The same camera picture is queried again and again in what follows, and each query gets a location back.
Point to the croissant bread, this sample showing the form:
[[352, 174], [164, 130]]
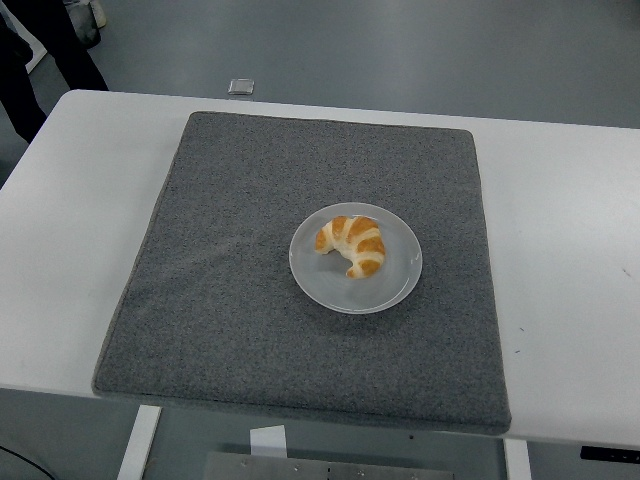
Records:
[[367, 250]]

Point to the round grey plate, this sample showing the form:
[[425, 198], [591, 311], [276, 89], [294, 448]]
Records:
[[395, 280]]

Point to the grey felt mat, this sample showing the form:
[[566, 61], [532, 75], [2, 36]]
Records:
[[225, 325]]

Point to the silver square floor socket cover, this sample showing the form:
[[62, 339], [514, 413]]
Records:
[[242, 86]]

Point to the white table leg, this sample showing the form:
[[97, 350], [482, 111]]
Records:
[[517, 462], [140, 445]]

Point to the black control box under table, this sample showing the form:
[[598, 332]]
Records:
[[610, 453]]

